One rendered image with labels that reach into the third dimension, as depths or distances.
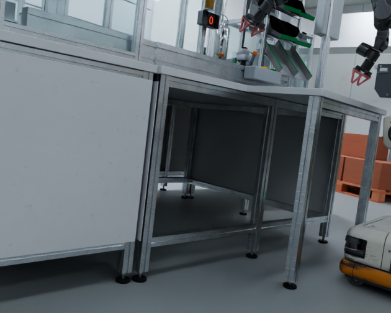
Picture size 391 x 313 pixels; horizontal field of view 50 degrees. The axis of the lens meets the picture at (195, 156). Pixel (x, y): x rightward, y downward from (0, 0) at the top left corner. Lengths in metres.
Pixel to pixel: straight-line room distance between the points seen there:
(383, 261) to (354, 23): 6.55
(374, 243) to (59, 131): 1.40
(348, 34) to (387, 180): 3.59
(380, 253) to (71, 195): 1.33
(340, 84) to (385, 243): 8.20
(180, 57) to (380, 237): 1.17
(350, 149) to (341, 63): 4.27
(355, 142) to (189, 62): 4.49
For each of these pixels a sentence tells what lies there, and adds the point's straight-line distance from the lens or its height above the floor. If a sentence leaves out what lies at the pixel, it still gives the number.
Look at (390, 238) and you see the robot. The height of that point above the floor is 0.27.
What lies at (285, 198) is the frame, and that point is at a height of 0.21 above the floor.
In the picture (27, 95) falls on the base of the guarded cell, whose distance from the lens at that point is 1.41.
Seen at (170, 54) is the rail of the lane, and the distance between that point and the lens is 1.78.
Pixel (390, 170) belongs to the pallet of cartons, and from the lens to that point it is 5.38.
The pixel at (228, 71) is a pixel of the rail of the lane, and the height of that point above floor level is 0.92.
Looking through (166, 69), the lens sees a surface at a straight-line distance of 1.66.
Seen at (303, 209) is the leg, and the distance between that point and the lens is 1.85.
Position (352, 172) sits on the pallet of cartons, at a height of 0.28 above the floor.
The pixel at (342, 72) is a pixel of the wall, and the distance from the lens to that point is 10.11.
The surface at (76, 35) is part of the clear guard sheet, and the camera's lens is 1.53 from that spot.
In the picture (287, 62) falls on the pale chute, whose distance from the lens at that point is 2.60.
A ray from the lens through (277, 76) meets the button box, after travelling 2.19.
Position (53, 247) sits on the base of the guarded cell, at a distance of 1.54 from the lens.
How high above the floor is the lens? 0.66
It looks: 5 degrees down
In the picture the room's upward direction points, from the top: 7 degrees clockwise
